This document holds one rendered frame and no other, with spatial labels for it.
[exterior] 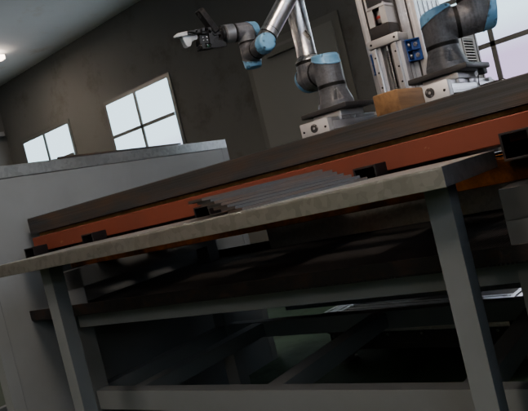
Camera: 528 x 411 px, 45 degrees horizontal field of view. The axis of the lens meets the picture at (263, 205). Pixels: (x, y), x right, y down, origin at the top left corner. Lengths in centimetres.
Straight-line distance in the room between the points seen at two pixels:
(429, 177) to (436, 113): 35
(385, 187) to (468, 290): 23
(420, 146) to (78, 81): 755
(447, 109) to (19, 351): 148
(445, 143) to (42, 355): 145
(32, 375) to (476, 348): 146
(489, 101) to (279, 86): 502
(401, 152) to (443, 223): 28
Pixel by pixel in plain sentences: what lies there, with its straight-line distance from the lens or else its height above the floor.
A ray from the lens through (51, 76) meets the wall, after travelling 911.
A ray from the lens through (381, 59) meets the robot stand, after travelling 262.
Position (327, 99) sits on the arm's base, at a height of 107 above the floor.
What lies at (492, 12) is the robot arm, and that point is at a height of 119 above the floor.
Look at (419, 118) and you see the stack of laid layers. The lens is 127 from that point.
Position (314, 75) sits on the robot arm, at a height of 119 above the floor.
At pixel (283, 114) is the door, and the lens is 616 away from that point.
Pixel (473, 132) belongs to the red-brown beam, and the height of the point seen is 79.
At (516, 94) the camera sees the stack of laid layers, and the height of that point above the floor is 84.
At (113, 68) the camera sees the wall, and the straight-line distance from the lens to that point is 804.
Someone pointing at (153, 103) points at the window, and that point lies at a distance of 748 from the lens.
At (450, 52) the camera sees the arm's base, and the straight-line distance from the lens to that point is 239.
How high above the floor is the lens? 78
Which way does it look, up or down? 1 degrees down
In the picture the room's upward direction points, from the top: 14 degrees counter-clockwise
